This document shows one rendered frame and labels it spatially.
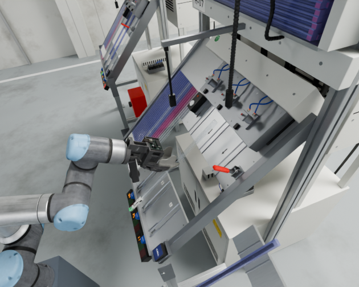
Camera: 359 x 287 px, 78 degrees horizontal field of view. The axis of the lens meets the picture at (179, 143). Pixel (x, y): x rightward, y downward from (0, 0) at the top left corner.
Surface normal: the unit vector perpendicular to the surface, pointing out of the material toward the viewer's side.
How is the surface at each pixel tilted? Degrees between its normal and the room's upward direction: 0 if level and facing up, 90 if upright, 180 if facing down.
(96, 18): 90
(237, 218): 0
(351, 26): 90
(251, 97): 43
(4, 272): 7
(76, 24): 90
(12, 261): 7
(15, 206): 18
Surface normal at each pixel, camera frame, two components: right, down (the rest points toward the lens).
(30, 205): 0.14, -0.53
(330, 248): -0.08, -0.70
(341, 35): 0.34, 0.65
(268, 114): -0.70, -0.31
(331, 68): -0.94, 0.29
